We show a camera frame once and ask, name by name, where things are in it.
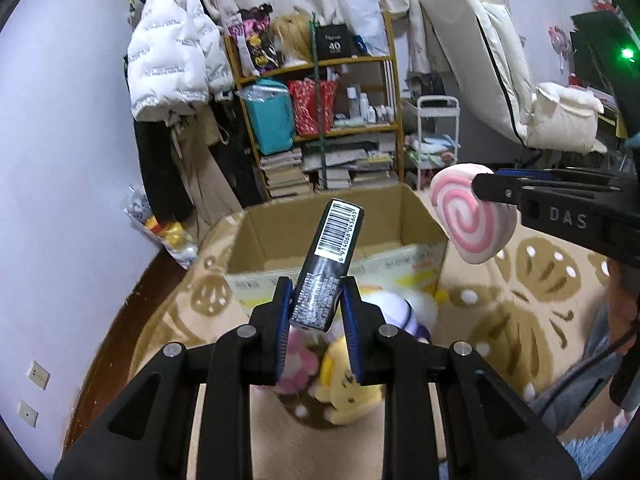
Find white plastic bag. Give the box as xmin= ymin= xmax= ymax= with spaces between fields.
xmin=341 ymin=0 xmax=391 ymax=58

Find wooden shelf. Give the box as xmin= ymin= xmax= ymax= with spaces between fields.
xmin=223 ymin=9 xmax=407 ymax=200

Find pink swirl plush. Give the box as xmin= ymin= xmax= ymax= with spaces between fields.
xmin=430 ymin=162 xmax=517 ymax=265

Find stack of magazines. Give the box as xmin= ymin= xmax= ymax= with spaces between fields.
xmin=302 ymin=140 xmax=393 ymax=190

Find pink wall decoration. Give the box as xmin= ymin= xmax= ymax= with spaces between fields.
xmin=546 ymin=25 xmax=572 ymax=68

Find blue fluffy rug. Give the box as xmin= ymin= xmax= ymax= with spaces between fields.
xmin=560 ymin=435 xmax=626 ymax=480

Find blonde wig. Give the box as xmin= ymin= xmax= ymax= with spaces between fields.
xmin=270 ymin=14 xmax=316 ymax=66

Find white puffer jacket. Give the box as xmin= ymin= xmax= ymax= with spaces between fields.
xmin=126 ymin=0 xmax=236 ymax=122

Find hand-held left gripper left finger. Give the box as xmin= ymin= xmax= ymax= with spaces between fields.
xmin=52 ymin=276 xmax=293 ymax=480

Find red patterned gift bag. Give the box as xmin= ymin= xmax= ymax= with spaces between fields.
xmin=287 ymin=79 xmax=338 ymax=137

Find stack of books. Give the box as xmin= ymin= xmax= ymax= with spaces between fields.
xmin=259 ymin=147 xmax=312 ymax=200

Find teal bag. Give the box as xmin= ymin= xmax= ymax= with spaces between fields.
xmin=239 ymin=78 xmax=296 ymax=157

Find black gift bag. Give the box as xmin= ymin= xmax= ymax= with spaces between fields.
xmin=315 ymin=22 xmax=358 ymax=59

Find beige trousers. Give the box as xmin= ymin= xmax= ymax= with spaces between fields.
xmin=170 ymin=102 xmax=246 ymax=241

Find colourful printed bag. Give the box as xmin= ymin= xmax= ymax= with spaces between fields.
xmin=227 ymin=6 xmax=282 ymax=75

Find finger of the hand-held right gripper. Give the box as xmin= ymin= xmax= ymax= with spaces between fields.
xmin=495 ymin=169 xmax=640 ymax=188
xmin=472 ymin=173 xmax=623 ymax=211

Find pink flower plush toy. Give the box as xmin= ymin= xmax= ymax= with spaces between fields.
xmin=272 ymin=327 xmax=328 ymax=396

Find cardboard box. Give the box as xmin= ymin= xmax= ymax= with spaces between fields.
xmin=224 ymin=183 xmax=449 ymax=322

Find person's grey clothing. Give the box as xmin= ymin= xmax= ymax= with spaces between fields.
xmin=525 ymin=300 xmax=626 ymax=431

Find yellow plush toy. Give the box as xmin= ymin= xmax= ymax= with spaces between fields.
xmin=312 ymin=335 xmax=386 ymax=427

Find white trolley cart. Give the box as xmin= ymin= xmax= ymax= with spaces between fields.
xmin=405 ymin=95 xmax=462 ymax=192

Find beige printed blanket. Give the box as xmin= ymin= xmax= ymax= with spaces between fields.
xmin=127 ymin=207 xmax=621 ymax=480

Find white padded recliner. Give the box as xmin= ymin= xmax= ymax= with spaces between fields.
xmin=419 ymin=0 xmax=608 ymax=156

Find white and purple plush toy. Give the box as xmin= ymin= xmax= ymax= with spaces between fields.
xmin=360 ymin=287 xmax=441 ymax=343

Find black barcode packet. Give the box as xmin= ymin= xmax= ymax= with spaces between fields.
xmin=288 ymin=198 xmax=366 ymax=332

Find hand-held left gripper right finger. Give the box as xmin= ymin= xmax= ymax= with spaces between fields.
xmin=340 ymin=276 xmax=583 ymax=480

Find green pole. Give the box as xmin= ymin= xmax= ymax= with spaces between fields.
xmin=310 ymin=10 xmax=331 ymax=192

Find white wall socket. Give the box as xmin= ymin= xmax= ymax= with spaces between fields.
xmin=27 ymin=360 xmax=52 ymax=391
xmin=16 ymin=400 xmax=40 ymax=429

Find clear bag of toys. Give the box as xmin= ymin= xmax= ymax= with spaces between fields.
xmin=124 ymin=187 xmax=201 ymax=271

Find row of cosmetic bottles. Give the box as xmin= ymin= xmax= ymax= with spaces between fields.
xmin=334 ymin=85 xmax=393 ymax=127

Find black monitor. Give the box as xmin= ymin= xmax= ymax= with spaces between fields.
xmin=569 ymin=10 xmax=621 ymax=103

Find black coat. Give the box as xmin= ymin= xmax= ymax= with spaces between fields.
xmin=134 ymin=110 xmax=196 ymax=223

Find black cable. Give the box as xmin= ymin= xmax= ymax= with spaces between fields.
xmin=525 ymin=335 xmax=640 ymax=403

